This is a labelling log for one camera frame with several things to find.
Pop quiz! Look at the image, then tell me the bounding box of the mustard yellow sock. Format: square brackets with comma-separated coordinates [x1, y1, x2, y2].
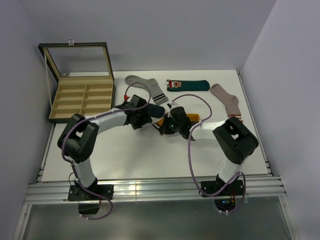
[152, 113, 200, 135]

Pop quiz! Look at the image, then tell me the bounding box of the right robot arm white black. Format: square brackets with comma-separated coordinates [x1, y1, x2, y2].
[153, 106, 259, 195]

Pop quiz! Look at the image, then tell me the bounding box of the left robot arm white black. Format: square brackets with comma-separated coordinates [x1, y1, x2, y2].
[57, 95, 152, 200]

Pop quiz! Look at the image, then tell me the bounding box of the navy santa sock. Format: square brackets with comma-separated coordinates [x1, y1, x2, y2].
[146, 104, 166, 119]

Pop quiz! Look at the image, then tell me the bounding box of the grey striped sock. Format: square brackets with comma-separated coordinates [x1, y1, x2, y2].
[124, 75, 169, 105]

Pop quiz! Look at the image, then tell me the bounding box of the dark green reindeer sock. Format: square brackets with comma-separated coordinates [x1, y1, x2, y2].
[166, 79, 210, 92]

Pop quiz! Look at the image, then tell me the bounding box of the taupe sock red cuff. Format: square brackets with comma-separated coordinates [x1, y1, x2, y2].
[209, 83, 243, 122]

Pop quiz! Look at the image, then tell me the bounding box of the black compartment box beige lining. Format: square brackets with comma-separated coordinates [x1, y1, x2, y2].
[38, 39, 116, 124]

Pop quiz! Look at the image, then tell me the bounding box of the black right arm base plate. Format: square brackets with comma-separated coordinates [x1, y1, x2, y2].
[200, 179, 245, 197]

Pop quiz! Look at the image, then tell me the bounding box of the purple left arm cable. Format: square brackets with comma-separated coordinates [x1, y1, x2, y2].
[62, 82, 152, 221]

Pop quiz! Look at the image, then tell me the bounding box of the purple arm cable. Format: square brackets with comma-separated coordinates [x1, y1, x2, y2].
[169, 93, 247, 215]
[62, 82, 152, 221]

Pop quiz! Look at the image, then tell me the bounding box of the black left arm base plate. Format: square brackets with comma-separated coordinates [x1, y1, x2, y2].
[67, 184, 114, 202]

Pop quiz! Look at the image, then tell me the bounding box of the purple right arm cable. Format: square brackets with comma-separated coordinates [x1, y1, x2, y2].
[169, 93, 247, 215]

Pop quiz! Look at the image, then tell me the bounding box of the aluminium rail frame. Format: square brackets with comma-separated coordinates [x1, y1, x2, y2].
[13, 70, 301, 240]

